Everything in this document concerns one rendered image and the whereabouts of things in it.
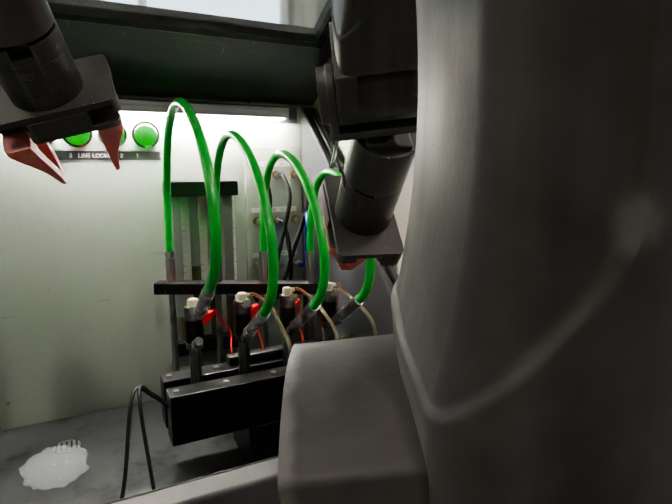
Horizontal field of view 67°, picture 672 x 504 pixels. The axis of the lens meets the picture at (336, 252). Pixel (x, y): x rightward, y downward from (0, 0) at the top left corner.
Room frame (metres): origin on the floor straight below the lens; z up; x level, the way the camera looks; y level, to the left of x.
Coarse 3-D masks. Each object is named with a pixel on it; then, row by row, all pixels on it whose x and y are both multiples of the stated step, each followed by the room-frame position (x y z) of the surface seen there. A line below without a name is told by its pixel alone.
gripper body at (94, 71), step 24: (0, 48) 0.38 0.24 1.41; (48, 48) 0.39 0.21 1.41; (0, 72) 0.39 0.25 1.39; (24, 72) 0.39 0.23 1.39; (48, 72) 0.40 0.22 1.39; (72, 72) 0.42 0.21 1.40; (96, 72) 0.45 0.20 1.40; (0, 96) 0.43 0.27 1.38; (24, 96) 0.41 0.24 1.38; (48, 96) 0.41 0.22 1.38; (72, 96) 0.43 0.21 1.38; (96, 96) 0.43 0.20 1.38; (0, 120) 0.41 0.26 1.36; (24, 120) 0.41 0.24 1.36
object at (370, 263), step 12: (312, 216) 0.95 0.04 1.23; (312, 228) 0.95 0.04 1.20; (312, 240) 0.95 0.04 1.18; (312, 252) 0.95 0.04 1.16; (312, 264) 0.95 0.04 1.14; (372, 264) 0.75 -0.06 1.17; (312, 276) 0.95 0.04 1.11; (372, 276) 0.75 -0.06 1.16; (360, 300) 0.78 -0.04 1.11; (348, 312) 0.81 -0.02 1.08
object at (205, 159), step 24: (168, 120) 0.87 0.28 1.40; (192, 120) 0.70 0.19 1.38; (168, 144) 0.91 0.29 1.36; (168, 168) 0.93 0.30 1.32; (168, 192) 0.94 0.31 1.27; (216, 192) 0.63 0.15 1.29; (168, 216) 0.95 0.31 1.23; (216, 216) 0.62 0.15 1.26; (168, 240) 0.95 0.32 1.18; (216, 240) 0.62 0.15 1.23; (216, 264) 0.62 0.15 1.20
